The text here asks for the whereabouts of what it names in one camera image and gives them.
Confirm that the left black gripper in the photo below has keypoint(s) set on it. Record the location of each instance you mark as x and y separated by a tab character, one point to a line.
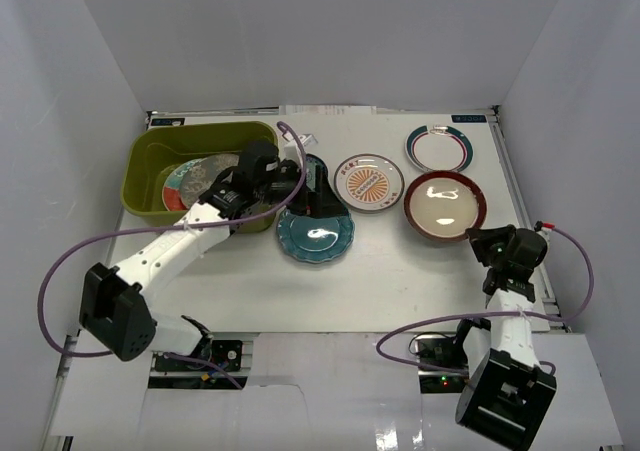
314	191

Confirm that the white plate teal maroon rim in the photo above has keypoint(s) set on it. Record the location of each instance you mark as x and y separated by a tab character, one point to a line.
439	148

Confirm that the dark red rimmed plate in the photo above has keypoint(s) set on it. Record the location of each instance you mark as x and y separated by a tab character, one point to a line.
442	205

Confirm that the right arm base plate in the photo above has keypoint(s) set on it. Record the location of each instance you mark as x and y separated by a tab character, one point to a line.
447	363

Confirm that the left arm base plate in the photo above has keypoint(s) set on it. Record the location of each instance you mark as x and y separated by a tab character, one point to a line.
227	369

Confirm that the grey plate with deer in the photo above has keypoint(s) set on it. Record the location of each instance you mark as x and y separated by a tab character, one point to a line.
202	174

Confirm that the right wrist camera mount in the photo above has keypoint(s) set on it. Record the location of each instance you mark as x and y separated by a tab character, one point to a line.
544	229

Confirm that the white plate orange sunburst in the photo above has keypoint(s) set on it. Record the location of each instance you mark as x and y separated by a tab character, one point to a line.
369	183

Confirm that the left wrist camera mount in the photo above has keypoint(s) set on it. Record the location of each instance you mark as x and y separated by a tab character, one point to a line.
292	146

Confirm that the teal scalloped plate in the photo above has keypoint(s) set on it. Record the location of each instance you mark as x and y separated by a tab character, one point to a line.
314	240

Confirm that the small teal patterned plate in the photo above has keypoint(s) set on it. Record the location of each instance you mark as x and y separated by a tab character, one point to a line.
322	163

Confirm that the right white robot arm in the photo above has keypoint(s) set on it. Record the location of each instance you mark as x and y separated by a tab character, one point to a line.
508	393

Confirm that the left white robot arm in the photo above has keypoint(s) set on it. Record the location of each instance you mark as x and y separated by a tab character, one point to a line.
117	302

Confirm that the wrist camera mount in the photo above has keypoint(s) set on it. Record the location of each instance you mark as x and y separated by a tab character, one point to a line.
292	146
544	229

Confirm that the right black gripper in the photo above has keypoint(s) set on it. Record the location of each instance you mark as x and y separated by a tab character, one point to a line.
480	239

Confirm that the red plate with teal flowers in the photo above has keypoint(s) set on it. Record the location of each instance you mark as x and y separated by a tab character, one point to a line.
170	193

